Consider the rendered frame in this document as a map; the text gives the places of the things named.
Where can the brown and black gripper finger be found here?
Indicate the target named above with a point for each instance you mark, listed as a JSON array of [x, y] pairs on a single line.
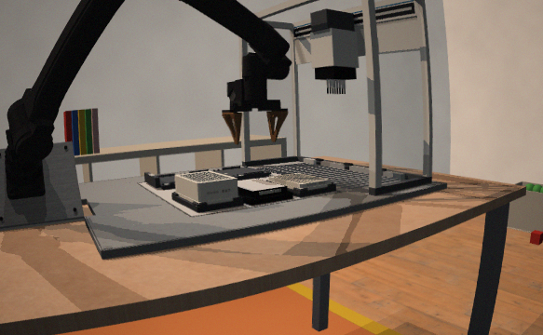
[[271, 116], [237, 118]]

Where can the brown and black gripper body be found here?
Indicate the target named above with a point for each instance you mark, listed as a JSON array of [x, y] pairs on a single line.
[[254, 96]]

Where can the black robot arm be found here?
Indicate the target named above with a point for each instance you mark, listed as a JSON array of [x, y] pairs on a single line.
[[31, 118]]

